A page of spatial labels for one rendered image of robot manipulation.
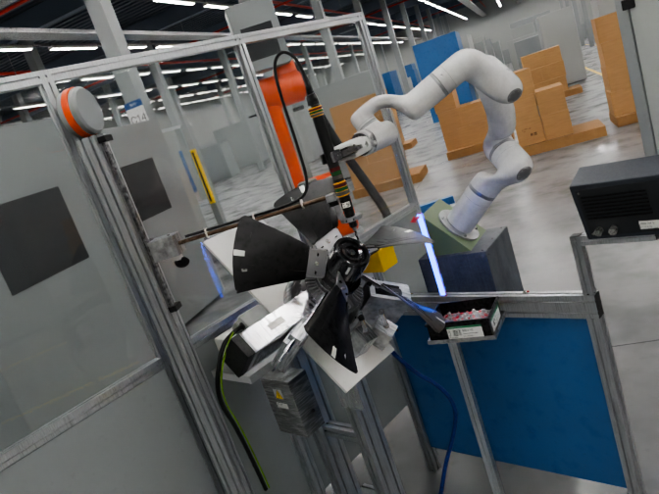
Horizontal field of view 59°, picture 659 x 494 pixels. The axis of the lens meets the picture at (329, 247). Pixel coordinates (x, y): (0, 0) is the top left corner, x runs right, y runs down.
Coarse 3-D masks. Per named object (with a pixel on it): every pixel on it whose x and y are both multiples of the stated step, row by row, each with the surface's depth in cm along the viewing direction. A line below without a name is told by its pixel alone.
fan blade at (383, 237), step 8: (376, 232) 205; (384, 232) 203; (392, 232) 202; (400, 232) 201; (408, 232) 201; (416, 232) 202; (368, 240) 199; (376, 240) 196; (384, 240) 193; (392, 240) 192; (400, 240) 192; (408, 240) 193; (416, 240) 193; (424, 240) 194; (432, 240) 196; (368, 248) 189
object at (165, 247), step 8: (176, 232) 194; (152, 240) 193; (160, 240) 190; (168, 240) 190; (176, 240) 192; (152, 248) 191; (160, 248) 191; (168, 248) 191; (176, 248) 190; (184, 248) 197; (152, 256) 192; (160, 256) 192; (168, 256) 192; (176, 256) 191
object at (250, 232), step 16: (240, 224) 169; (256, 224) 171; (240, 240) 168; (256, 240) 170; (272, 240) 171; (288, 240) 173; (240, 256) 167; (256, 256) 169; (272, 256) 170; (288, 256) 173; (304, 256) 175; (256, 272) 169; (272, 272) 171; (288, 272) 173; (304, 272) 175; (240, 288) 166; (256, 288) 169
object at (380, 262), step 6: (390, 246) 232; (378, 252) 226; (384, 252) 229; (390, 252) 231; (372, 258) 229; (378, 258) 227; (384, 258) 228; (390, 258) 231; (396, 258) 234; (372, 264) 230; (378, 264) 228; (384, 264) 228; (390, 264) 231; (366, 270) 234; (372, 270) 231; (378, 270) 229; (384, 270) 228
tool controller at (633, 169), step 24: (600, 168) 165; (624, 168) 159; (648, 168) 153; (576, 192) 164; (600, 192) 160; (624, 192) 156; (648, 192) 153; (600, 216) 165; (624, 216) 161; (648, 216) 157
